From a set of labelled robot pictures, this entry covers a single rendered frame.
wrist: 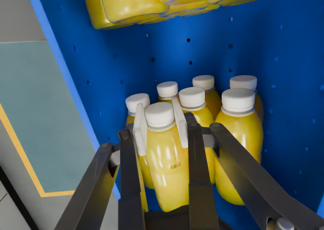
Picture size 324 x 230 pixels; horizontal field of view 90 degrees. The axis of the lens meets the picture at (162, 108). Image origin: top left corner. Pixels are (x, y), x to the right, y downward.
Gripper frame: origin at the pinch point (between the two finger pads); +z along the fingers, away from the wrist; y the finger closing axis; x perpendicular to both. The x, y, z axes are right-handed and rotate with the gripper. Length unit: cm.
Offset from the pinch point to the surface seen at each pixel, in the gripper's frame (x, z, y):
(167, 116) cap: -0.1, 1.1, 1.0
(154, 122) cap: -0.6, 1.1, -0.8
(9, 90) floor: -10, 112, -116
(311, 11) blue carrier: 8.5, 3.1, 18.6
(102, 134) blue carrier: -1.8, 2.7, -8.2
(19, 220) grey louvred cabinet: -138, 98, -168
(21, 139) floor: -54, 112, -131
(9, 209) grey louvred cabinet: -119, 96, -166
